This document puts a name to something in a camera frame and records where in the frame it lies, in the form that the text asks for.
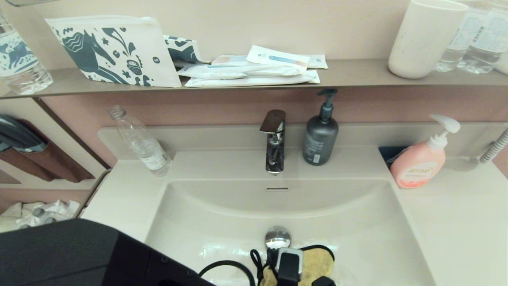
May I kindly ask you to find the yellow cloth black edge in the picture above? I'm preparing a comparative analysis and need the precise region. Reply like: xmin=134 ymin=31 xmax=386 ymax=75
xmin=260 ymin=244 xmax=336 ymax=286

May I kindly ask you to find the chrome single lever faucet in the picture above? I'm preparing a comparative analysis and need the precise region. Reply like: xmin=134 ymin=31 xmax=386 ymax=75
xmin=260 ymin=110 xmax=286 ymax=175

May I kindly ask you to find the chrome sink drain stopper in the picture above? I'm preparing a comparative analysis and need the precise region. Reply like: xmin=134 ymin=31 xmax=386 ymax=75
xmin=265 ymin=226 xmax=291 ymax=250

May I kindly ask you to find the white ceramic sink basin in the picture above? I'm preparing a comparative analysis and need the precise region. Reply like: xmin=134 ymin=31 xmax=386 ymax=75
xmin=145 ymin=179 xmax=437 ymax=286

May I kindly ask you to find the dark grey pump bottle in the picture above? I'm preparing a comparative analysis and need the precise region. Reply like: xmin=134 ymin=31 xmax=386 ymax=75
xmin=303 ymin=89 xmax=339 ymax=166

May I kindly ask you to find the pink pump soap bottle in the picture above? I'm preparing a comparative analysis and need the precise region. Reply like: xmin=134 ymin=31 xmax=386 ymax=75
xmin=390 ymin=114 xmax=461 ymax=189

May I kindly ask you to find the long white sachet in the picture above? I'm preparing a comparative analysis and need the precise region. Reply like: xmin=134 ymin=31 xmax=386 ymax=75
xmin=177 ymin=64 xmax=303 ymax=80
xmin=185 ymin=70 xmax=320 ymax=88

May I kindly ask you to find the empty clear plastic bottle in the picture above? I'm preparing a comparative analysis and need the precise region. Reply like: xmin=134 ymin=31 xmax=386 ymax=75
xmin=108 ymin=105 xmax=172 ymax=177

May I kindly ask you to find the small white sachet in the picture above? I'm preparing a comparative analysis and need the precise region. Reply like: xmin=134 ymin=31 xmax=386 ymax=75
xmin=308 ymin=54 xmax=328 ymax=69

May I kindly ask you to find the white sachet blue orange print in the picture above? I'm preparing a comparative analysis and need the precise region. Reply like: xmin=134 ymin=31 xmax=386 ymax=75
xmin=246 ymin=45 xmax=310 ymax=71

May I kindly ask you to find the white flat sachet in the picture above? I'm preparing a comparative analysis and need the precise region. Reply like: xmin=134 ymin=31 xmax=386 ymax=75
xmin=211 ymin=55 xmax=254 ymax=66

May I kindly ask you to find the white plastic cup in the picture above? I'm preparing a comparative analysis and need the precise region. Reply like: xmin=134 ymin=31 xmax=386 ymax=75
xmin=388 ymin=0 xmax=470 ymax=79

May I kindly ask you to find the water bottle white label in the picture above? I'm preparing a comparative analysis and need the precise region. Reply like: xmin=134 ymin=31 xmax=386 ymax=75
xmin=456 ymin=0 xmax=508 ymax=74
xmin=435 ymin=0 xmax=493 ymax=72

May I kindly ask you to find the small white blue print pouch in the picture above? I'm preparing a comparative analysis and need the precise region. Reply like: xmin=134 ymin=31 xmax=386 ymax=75
xmin=164 ymin=35 xmax=210 ymax=69

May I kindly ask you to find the brown fabric holder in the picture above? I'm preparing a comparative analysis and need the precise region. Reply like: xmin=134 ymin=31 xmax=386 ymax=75
xmin=0 ymin=119 xmax=95 ymax=183

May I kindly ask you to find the white pouch blue horse print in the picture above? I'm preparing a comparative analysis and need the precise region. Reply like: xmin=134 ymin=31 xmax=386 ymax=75
xmin=45 ymin=15 xmax=182 ymax=88

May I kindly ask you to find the dark grey hair dryer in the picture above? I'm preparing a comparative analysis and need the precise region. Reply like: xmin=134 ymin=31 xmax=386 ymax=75
xmin=0 ymin=114 xmax=47 ymax=153

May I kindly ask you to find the water bottle blue print label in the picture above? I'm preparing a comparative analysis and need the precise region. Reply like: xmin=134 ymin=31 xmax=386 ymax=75
xmin=0 ymin=12 xmax=53 ymax=95

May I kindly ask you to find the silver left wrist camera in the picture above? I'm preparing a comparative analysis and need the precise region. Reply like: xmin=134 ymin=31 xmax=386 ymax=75
xmin=277 ymin=247 xmax=303 ymax=286

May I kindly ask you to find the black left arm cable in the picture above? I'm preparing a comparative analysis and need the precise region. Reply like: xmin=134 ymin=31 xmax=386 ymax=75
xmin=198 ymin=248 xmax=278 ymax=286

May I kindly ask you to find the grey brown wall shelf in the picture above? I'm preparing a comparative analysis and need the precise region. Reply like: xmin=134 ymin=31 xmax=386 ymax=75
xmin=0 ymin=59 xmax=508 ymax=100

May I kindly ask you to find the white corrugated hose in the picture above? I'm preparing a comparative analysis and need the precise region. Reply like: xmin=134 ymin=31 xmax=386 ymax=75
xmin=479 ymin=129 xmax=508 ymax=164

